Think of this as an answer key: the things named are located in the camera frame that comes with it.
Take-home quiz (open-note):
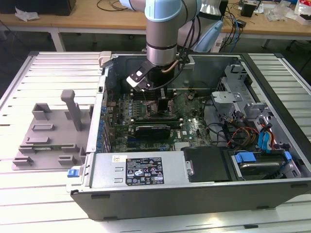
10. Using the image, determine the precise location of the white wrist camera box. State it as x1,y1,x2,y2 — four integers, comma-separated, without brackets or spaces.
125,63,153,93

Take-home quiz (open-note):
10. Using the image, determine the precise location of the silver metal drive cage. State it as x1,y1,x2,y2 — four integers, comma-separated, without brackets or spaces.
210,62,275,136

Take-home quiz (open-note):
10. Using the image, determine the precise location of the black graphics card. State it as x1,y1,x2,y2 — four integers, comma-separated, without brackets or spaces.
133,124,172,141

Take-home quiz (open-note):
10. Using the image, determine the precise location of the hard disk in blue carrier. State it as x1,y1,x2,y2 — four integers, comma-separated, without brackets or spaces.
230,150,294,182

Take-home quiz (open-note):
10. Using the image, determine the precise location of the open black PC case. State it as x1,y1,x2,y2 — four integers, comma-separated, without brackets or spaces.
66,51,311,221

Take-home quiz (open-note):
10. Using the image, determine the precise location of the wooden desk white frame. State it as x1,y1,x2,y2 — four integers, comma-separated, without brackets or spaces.
0,9,311,53

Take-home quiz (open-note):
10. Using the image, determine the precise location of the green motherboard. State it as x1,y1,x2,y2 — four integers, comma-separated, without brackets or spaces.
102,89,215,154

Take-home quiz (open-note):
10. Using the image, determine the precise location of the grey case latch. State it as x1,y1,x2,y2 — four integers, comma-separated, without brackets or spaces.
98,50,113,68

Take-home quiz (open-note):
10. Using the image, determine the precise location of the grey plastic parts rack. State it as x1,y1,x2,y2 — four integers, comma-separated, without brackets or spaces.
11,89,94,171

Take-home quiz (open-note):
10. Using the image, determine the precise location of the coloured power wire bundle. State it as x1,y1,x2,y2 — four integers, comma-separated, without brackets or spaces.
225,121,260,148

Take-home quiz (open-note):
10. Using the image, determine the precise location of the CPU socket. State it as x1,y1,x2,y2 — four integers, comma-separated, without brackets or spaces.
145,100,172,117

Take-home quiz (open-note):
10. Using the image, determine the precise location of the black plastic shroud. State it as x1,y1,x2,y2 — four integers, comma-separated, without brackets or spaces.
182,146,231,183

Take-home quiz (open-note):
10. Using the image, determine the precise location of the small black box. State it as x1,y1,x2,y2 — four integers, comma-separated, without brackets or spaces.
240,1,259,18

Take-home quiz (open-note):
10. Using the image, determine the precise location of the blue flat wire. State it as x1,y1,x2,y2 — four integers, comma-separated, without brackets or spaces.
266,122,276,154
258,131,267,153

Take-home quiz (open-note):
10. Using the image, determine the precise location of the large black box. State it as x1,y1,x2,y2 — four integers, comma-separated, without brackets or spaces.
0,0,76,16

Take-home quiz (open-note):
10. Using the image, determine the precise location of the blue case latch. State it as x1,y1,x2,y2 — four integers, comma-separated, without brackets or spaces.
66,168,81,178

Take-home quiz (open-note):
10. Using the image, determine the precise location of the black RAM slot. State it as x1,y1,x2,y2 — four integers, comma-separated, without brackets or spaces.
132,87,177,95
131,122,183,130
131,116,182,123
132,94,177,101

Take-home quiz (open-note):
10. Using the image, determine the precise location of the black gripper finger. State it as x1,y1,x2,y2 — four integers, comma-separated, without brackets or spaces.
157,96,169,114

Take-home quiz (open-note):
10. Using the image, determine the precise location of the white red plastic bag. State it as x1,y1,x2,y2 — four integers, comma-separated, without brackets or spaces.
294,0,311,25

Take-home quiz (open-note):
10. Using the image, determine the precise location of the white crumpled paper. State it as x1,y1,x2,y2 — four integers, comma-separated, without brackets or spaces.
14,6,40,22

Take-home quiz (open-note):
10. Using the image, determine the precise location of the silver power supply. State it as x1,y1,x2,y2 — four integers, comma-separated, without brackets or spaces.
89,152,190,189

